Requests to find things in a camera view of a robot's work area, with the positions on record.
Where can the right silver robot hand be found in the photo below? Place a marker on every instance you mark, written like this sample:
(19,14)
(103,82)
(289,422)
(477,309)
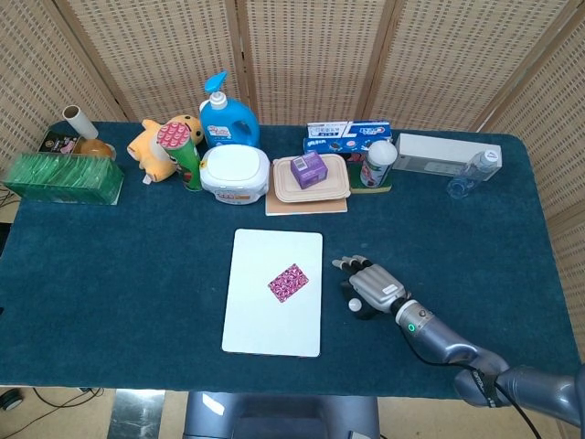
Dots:
(377,285)

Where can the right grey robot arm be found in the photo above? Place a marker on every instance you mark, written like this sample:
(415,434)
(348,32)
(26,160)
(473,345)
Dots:
(439,336)

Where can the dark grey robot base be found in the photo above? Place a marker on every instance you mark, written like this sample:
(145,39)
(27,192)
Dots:
(274,416)

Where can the white rectangular board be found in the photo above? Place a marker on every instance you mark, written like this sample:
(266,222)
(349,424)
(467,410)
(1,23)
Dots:
(256,320)

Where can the thin wooden board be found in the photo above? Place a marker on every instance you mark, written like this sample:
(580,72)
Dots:
(311,208)

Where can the green yellow sponge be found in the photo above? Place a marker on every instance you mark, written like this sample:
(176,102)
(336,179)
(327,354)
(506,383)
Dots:
(355,180)

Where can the white printed snack can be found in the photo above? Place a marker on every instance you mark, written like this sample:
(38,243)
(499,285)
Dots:
(375,169)

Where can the beige lidded lunch box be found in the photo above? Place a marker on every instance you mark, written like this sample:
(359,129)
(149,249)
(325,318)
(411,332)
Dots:
(337,176)

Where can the small purple carton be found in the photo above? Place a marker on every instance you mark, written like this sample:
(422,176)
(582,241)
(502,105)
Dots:
(311,171)

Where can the white power strip box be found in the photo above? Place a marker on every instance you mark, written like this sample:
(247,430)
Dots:
(429,153)

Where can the blue cookie box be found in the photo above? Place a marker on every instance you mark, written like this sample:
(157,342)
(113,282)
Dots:
(329,145)

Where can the clear plastic water bottle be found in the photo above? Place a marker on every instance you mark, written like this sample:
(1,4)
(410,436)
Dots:
(475,171)

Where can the blue white toothpaste box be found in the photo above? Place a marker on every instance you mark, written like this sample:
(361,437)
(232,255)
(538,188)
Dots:
(347,129)

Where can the white wipes container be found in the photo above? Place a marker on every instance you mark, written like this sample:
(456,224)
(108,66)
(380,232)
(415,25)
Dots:
(233,169)

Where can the blue detergent bottle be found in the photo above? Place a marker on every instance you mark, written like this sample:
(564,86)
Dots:
(228,125)

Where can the green Pringles can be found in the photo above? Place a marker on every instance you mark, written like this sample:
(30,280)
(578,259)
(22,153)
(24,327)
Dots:
(187,164)

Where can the bamboo folding screen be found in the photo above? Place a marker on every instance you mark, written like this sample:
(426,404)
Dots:
(320,55)

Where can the teal table cloth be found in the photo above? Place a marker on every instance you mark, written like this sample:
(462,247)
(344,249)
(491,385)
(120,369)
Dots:
(114,274)

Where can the yellow plush toy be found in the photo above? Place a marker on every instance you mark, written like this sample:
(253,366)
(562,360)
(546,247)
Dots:
(146,153)

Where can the metal table leg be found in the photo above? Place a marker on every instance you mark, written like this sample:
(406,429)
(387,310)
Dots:
(137,414)

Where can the brown tape roll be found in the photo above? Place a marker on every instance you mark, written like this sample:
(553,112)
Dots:
(96,148)

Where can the green transparent box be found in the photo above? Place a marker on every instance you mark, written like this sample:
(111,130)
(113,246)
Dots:
(59,178)

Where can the dark printed box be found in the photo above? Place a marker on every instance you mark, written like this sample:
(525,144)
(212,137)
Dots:
(57,144)

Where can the black caster wheel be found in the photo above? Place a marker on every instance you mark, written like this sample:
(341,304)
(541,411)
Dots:
(8,400)

